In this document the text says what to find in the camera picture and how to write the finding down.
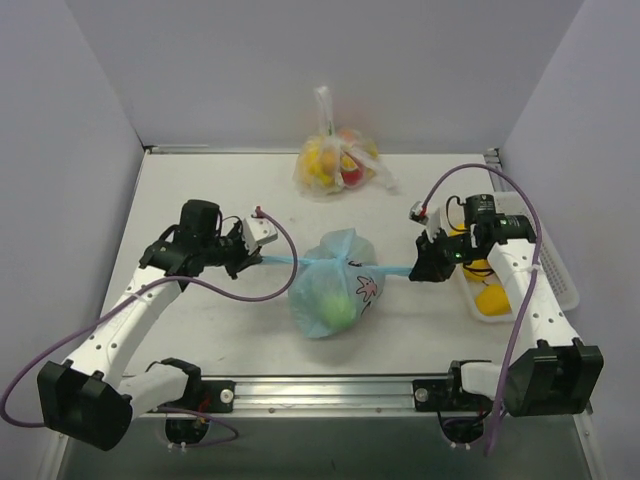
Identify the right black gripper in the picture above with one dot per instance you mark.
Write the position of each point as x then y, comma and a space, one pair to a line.
434, 257

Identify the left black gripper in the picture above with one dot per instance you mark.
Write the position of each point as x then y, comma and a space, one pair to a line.
238, 256

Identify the light blue plastic bag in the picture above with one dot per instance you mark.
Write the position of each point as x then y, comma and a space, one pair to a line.
342, 263

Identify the green fake apple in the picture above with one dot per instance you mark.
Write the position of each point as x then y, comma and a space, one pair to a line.
337, 311

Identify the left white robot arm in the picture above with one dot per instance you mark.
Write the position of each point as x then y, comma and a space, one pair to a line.
87, 396

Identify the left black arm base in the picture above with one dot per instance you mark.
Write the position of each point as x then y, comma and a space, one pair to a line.
194, 421

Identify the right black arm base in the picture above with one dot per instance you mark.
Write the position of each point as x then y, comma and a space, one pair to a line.
461, 415

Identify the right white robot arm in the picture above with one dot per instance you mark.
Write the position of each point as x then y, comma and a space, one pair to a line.
551, 371

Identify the yellow fake pear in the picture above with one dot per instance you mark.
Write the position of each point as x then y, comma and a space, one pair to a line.
477, 270

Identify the yellow fake bell pepper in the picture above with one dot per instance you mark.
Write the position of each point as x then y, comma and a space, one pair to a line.
493, 301

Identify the clear tied bag of fruits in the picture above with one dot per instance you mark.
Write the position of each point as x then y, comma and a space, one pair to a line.
336, 159

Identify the white plastic basket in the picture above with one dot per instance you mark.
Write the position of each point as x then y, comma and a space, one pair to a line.
561, 283

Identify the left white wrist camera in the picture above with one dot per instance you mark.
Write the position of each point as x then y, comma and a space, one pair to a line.
257, 232

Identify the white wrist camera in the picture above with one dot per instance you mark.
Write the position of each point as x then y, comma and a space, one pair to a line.
430, 218
257, 232

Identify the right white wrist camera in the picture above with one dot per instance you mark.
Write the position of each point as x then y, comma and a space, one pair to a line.
430, 218

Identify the aluminium front rail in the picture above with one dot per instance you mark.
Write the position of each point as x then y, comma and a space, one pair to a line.
323, 397

